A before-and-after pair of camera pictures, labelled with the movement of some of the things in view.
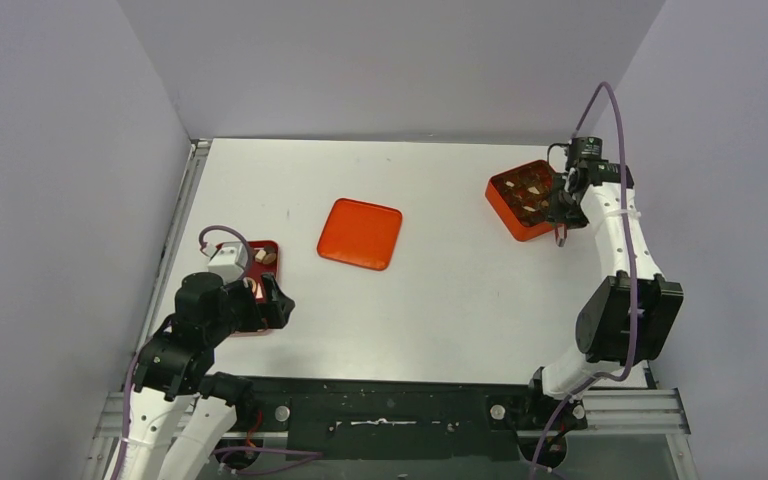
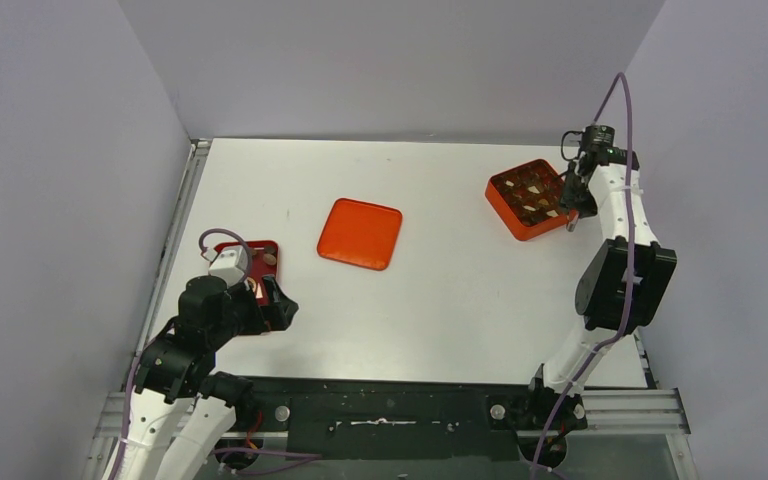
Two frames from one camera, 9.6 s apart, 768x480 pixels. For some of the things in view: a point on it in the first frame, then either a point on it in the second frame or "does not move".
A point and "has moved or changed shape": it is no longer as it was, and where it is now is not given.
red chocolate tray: x=263 y=258 does not move
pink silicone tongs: x=561 y=241 has moved or changed shape
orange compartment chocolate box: x=520 y=195 does not move
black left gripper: x=273 y=313 does not move
